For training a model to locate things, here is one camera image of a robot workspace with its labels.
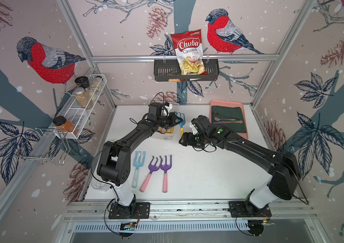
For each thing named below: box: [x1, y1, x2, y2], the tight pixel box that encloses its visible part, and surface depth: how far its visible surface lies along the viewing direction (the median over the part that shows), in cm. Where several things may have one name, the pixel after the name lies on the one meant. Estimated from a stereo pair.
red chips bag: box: [170, 29, 208, 76], surface depth 85 cm
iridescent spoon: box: [212, 119, 244, 125], surface depth 113 cm
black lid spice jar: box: [74, 75, 91, 92], surface depth 76 cm
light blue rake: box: [131, 150, 146, 189], surface depth 92 cm
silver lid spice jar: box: [73, 87, 93, 110], surface depth 74 cm
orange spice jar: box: [53, 115, 79, 136], surface depth 62 cm
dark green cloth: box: [211, 105, 247, 134], surface depth 116 cm
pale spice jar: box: [91, 75, 104, 92], surface depth 87 cm
